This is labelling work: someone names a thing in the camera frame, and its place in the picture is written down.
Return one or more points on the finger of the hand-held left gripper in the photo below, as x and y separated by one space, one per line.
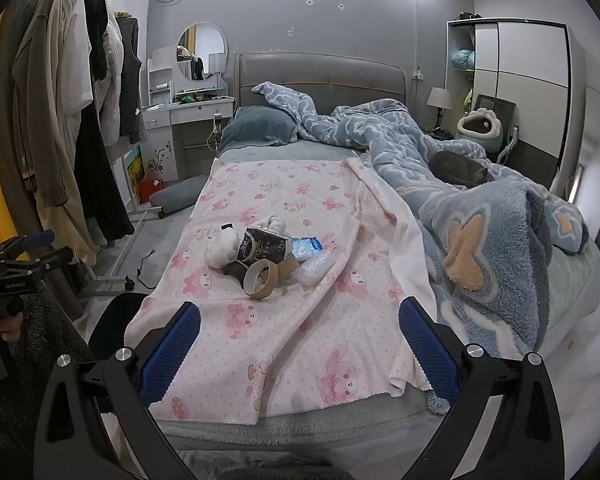
32 241
54 258

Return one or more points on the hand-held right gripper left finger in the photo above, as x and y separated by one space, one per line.
172 355

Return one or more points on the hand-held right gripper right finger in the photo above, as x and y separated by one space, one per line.
427 355

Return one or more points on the white plush toy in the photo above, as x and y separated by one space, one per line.
219 250

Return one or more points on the black white snack bag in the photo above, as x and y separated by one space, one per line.
262 247

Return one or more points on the clear plastic bag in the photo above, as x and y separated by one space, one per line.
312 269

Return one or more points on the blue snack packet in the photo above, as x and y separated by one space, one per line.
307 246

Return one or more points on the small white tissue wad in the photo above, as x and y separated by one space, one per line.
270 224

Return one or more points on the beige long coat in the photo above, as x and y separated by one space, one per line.
69 200

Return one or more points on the white clothes rack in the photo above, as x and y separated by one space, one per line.
129 220

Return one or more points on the black long garment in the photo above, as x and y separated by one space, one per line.
99 185

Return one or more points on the pink printed blanket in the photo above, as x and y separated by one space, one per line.
280 355

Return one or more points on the red box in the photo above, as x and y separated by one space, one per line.
147 189

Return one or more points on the olive knit cardigan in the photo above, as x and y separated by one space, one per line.
34 125

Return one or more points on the yellow painting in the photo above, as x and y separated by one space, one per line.
133 165

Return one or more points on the grey floor cushion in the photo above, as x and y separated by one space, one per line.
177 195

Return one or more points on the blue fleece blanket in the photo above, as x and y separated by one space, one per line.
505 240

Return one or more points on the white puffer jacket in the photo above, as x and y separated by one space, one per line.
109 90

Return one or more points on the white shirt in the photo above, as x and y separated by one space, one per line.
77 70

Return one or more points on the dark grey knit vest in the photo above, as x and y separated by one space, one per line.
129 80

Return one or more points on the grey cat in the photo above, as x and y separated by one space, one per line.
460 167

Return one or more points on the white vanity desk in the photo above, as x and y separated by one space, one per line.
189 110

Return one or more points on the pile of cosmetics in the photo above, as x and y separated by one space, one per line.
197 95

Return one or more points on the black fuzzy sweater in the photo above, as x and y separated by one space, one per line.
92 25

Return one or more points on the blue patterned duvet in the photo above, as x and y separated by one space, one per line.
380 130

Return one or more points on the white cat bed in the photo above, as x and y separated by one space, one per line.
480 130

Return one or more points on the grey-blue pillow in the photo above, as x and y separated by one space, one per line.
260 125

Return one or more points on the white vanity lamp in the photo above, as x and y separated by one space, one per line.
217 62

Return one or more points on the oval mirror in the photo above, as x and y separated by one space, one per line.
202 50

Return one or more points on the black framed picture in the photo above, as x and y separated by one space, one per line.
502 110

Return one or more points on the bedside lamp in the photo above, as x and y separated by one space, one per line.
439 99

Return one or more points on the blue plush toy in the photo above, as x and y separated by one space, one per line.
464 57

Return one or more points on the bed with grey headboard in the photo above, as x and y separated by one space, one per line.
325 72

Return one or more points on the white wardrobe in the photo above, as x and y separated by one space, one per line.
525 60

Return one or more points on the wall socket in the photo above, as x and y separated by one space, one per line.
419 76

